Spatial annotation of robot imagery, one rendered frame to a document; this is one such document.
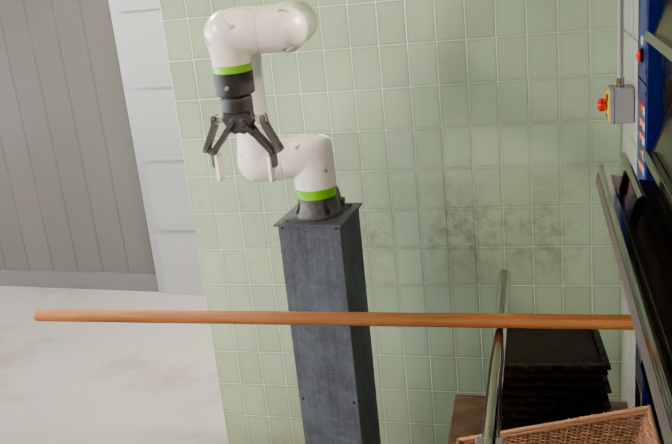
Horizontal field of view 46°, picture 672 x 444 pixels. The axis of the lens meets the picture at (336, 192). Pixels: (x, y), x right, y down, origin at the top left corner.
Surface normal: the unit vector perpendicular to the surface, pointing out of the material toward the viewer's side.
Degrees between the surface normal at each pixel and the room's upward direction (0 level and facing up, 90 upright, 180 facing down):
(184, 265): 90
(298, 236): 90
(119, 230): 90
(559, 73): 90
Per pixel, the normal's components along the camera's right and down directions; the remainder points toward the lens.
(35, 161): -0.30, 0.29
